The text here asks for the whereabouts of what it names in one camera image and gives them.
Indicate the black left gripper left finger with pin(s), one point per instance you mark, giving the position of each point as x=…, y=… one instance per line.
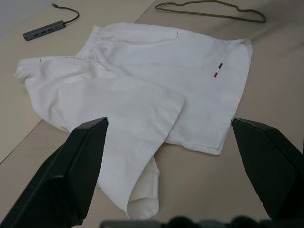
x=59, y=180

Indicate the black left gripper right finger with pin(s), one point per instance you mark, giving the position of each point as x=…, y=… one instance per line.
x=275, y=171

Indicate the white shorts with striped tag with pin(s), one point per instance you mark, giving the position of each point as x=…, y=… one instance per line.
x=142, y=78

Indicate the olive green clothes hanger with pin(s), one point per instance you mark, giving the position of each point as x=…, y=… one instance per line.
x=213, y=13

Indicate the grey USB hub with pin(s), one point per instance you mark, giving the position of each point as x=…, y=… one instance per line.
x=42, y=31

